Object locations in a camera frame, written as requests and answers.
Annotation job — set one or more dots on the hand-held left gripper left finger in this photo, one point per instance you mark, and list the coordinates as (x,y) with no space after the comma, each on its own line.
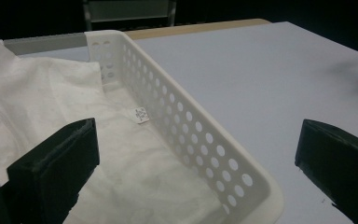
(52,168)

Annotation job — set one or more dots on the white perforated plastic basket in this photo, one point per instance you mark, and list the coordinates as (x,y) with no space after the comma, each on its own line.
(199,140)

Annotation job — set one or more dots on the grey strip on basket rim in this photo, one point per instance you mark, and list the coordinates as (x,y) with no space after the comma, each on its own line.
(43,43)

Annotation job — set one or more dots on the white cloth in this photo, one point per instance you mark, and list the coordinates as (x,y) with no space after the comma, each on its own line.
(43,93)

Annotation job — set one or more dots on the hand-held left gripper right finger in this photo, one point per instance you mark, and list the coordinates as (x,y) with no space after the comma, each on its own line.
(338,168)

